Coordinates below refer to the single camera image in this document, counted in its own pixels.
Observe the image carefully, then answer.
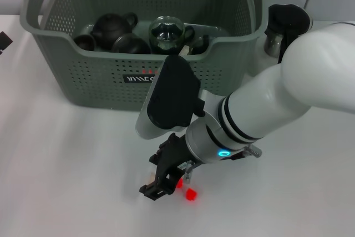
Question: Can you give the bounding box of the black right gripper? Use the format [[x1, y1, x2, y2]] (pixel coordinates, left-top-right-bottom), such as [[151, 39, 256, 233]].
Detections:
[[139, 132, 196, 201]]

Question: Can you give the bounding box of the small bright red brick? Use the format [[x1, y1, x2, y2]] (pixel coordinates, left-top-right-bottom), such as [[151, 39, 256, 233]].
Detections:
[[185, 188, 198, 201]]

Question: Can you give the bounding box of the small black clay teacup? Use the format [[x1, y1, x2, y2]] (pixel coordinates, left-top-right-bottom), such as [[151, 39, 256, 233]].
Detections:
[[73, 34, 97, 52]]

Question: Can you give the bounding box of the grey perforated storage bin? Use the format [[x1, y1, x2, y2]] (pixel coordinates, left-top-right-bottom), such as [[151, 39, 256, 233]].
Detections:
[[18, 0, 268, 112]]

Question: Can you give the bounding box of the black clay teapot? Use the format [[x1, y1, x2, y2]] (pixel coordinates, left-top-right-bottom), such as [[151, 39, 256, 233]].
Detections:
[[90, 12, 139, 51]]

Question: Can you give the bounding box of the glass pitcher black handle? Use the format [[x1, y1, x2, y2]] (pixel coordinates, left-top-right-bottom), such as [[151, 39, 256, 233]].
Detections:
[[248, 3, 313, 78]]

